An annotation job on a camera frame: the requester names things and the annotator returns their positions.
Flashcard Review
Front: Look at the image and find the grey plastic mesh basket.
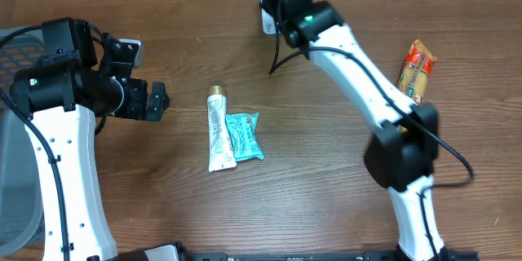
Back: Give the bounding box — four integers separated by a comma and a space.
0, 26, 46, 258

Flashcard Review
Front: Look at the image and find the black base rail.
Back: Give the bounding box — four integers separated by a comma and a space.
187, 250, 480, 261

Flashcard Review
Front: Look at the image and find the white barcode scanner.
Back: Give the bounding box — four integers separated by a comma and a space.
260, 0, 276, 35

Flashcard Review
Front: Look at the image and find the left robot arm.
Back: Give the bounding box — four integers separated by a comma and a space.
4, 18, 179, 261

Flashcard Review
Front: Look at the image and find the orange spaghetti packet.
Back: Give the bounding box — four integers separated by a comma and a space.
395, 38, 438, 134

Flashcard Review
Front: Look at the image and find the teal plastic packet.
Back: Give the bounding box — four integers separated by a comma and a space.
225, 113, 264, 161

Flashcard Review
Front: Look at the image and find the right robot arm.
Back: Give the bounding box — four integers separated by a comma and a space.
261, 0, 445, 260

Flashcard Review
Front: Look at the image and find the white tube gold cap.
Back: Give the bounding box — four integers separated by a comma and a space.
207, 86, 237, 172

